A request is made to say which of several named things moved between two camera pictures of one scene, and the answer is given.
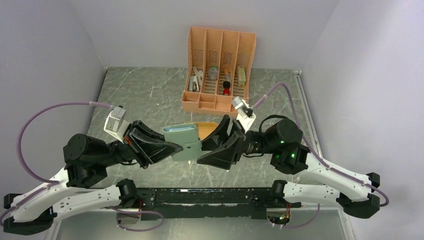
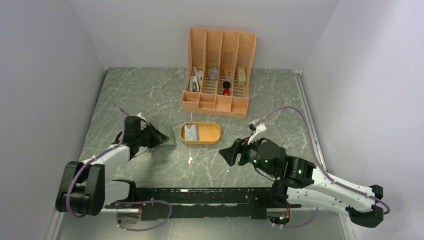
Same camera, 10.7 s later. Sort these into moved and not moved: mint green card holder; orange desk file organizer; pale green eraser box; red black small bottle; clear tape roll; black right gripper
Moved: black right gripper; mint green card holder
Not moved: red black small bottle; orange desk file organizer; pale green eraser box; clear tape roll
